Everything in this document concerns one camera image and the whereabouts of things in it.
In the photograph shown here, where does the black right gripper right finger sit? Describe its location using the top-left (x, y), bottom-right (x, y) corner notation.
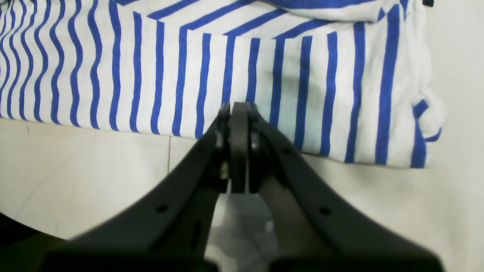
top-left (247, 104), bottom-right (443, 272)

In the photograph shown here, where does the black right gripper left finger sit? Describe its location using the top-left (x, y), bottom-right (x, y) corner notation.
top-left (40, 103), bottom-right (248, 272)

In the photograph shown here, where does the blue white striped T-shirt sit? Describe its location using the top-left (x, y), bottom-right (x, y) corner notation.
top-left (0, 0), bottom-right (444, 168)

